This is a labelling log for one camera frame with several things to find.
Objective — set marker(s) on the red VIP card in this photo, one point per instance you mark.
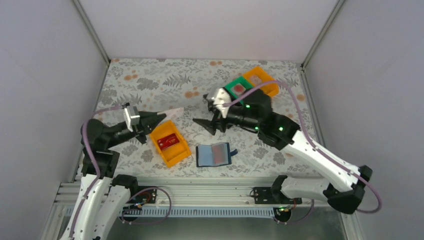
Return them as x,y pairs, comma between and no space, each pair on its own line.
167,141

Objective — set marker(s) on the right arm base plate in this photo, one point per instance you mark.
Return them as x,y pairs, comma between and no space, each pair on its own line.
264,196

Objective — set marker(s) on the aluminium rail frame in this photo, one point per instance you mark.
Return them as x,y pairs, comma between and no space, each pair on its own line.
195,191

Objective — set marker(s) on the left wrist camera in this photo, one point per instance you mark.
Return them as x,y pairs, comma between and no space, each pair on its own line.
131,116

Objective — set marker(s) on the orange bin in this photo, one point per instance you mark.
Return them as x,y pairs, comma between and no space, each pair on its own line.
176,153
269,89

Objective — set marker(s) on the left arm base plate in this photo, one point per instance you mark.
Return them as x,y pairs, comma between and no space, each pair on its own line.
143,195

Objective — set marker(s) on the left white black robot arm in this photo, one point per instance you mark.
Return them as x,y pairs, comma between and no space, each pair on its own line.
102,194

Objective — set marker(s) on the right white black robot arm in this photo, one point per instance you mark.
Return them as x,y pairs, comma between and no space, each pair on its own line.
342,185

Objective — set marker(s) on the green bin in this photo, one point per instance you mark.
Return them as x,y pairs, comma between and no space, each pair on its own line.
240,80

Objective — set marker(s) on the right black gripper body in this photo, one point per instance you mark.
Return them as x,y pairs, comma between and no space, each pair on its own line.
218,117

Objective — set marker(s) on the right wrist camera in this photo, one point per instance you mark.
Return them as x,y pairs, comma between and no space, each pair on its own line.
220,100

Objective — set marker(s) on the blue card holder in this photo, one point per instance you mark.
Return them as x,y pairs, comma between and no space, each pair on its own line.
204,155

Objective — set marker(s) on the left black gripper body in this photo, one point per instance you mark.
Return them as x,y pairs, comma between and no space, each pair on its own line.
141,124

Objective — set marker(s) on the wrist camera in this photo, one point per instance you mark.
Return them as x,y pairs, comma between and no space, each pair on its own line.
220,100
131,116

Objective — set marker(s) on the floral table mat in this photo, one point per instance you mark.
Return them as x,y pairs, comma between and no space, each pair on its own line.
159,84

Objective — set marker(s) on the near orange bin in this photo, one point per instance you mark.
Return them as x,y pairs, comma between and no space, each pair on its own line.
176,153

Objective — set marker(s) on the far orange bin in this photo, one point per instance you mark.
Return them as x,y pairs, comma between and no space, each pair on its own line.
269,89

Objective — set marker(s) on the card in far orange bin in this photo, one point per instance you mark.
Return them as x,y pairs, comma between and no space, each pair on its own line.
255,80

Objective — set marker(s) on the red card in holder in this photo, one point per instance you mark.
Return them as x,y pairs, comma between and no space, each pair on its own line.
220,154

